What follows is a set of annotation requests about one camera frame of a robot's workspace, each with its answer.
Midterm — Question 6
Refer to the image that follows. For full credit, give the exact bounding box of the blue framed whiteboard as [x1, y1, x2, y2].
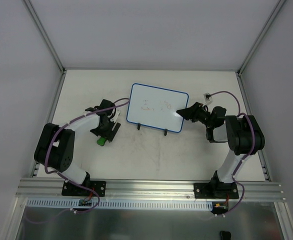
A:
[126, 83, 189, 133]

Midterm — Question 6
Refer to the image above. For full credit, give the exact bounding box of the black object at bottom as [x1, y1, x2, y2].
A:
[220, 231, 232, 240]

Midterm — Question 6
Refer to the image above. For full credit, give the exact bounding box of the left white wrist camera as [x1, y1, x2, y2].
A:
[110, 110, 121, 123]

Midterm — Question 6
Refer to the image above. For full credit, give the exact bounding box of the aluminium frame post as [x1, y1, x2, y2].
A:
[22, 0, 66, 74]
[237, 0, 287, 76]

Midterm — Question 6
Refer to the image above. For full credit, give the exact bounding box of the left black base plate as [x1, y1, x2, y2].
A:
[61, 180, 107, 197]

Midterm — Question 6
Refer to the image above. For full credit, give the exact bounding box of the right aluminium frame post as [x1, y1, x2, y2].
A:
[237, 0, 287, 76]

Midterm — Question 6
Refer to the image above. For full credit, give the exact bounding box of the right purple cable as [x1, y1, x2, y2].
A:
[206, 91, 256, 218]

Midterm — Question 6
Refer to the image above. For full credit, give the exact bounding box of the purple cable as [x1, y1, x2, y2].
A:
[206, 91, 256, 218]
[23, 97, 130, 224]

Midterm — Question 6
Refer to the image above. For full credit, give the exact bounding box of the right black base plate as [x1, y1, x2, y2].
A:
[193, 182, 239, 200]

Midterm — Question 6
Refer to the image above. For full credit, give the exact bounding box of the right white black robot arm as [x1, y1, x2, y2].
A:
[176, 102, 265, 199]

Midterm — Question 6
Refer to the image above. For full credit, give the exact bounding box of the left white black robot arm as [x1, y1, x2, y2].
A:
[34, 97, 130, 195]

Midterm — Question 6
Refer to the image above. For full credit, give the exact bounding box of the green black whiteboard eraser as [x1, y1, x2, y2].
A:
[96, 136, 109, 147]

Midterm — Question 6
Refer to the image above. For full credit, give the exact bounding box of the left aluminium frame post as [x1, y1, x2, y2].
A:
[22, 0, 66, 74]

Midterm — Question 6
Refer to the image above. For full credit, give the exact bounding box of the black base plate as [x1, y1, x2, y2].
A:
[61, 180, 107, 197]
[193, 182, 239, 200]

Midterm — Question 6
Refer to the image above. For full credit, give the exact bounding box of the white slotted cable duct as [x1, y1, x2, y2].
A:
[26, 198, 213, 212]

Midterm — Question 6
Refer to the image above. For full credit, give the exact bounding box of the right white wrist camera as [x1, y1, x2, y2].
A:
[203, 93, 213, 106]

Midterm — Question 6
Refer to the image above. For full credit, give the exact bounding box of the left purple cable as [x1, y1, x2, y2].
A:
[23, 97, 130, 224]

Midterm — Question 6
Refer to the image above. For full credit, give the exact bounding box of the aluminium mounting rail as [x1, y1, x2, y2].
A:
[15, 177, 287, 203]

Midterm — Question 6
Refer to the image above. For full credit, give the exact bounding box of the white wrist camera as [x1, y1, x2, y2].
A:
[110, 110, 121, 123]
[203, 93, 213, 106]

